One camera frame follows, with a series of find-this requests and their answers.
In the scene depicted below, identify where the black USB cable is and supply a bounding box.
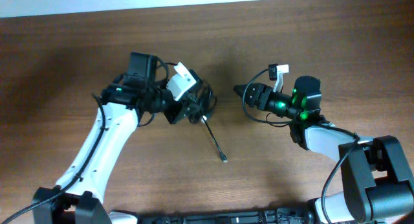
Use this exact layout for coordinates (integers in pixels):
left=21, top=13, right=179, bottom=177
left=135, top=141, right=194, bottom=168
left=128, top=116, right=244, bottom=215
left=186, top=80, right=229, bottom=163

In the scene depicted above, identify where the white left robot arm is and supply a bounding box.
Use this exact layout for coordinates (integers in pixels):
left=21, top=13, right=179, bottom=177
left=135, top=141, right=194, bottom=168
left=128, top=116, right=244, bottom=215
left=32, top=52, right=202, bottom=223

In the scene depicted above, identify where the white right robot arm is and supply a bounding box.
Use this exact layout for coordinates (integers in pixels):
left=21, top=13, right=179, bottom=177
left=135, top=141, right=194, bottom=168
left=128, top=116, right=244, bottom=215
left=234, top=76, right=413, bottom=223

